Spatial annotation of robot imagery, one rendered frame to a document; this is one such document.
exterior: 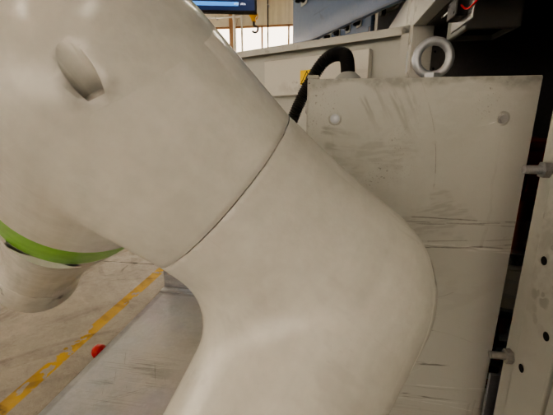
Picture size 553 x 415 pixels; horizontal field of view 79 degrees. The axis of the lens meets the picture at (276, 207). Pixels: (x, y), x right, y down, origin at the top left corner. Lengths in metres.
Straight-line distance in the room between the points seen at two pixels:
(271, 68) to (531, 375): 1.00
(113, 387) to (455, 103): 0.74
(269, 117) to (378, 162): 0.23
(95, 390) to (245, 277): 0.68
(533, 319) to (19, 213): 0.40
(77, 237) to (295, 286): 0.12
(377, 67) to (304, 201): 0.89
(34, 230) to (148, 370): 0.63
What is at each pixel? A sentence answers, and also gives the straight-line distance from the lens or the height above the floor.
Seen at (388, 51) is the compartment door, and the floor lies 1.53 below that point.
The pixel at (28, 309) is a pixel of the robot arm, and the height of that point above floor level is 1.11.
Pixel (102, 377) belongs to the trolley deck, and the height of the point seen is 0.85.
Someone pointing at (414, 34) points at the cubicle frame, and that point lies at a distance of 0.96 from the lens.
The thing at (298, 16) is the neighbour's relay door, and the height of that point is 1.76.
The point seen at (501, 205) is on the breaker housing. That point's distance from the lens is 0.42.
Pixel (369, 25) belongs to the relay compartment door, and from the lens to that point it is 1.76.
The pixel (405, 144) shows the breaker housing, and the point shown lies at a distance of 0.38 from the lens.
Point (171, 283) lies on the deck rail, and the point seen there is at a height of 0.86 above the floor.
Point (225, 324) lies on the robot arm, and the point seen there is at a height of 1.25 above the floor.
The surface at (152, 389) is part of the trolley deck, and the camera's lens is 0.77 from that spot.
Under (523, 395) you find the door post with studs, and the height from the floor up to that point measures 1.10.
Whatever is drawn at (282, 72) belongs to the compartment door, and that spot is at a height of 1.50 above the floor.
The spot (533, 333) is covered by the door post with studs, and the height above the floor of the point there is 1.16.
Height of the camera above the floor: 1.35
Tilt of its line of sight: 14 degrees down
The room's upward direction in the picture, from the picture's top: straight up
